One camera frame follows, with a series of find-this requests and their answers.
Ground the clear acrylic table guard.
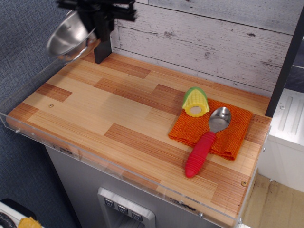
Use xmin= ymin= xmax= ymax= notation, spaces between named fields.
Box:
xmin=0 ymin=33 xmax=272 ymax=228

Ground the black corrugated hose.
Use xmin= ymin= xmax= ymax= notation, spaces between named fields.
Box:
xmin=0 ymin=212 xmax=17 ymax=228

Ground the stainless steel colander bowl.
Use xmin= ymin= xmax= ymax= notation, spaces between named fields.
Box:
xmin=47 ymin=11 xmax=101 ymax=64

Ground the white plastic appliance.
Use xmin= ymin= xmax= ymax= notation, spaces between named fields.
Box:
xmin=257 ymin=89 xmax=304 ymax=192

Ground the yellow object at bottom left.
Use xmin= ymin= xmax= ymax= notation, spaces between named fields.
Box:
xmin=18 ymin=217 xmax=42 ymax=228

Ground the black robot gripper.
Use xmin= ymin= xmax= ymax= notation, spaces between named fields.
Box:
xmin=56 ymin=0 xmax=137 ymax=42

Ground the silver dispenser panel with buttons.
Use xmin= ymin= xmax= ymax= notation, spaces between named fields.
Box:
xmin=97 ymin=187 xmax=156 ymax=228

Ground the yellow toy corn cob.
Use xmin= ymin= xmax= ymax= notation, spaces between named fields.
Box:
xmin=182 ymin=87 xmax=210 ymax=117

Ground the black vertical post right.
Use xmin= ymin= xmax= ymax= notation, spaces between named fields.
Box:
xmin=265 ymin=8 xmax=304 ymax=117

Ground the red handled metal spoon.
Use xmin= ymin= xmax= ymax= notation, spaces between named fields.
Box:
xmin=185 ymin=107 xmax=231 ymax=178

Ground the grey cabinet front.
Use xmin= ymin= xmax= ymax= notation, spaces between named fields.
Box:
xmin=47 ymin=147 xmax=217 ymax=228

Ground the orange folded cloth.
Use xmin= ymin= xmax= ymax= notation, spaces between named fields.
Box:
xmin=169 ymin=99 xmax=253 ymax=161

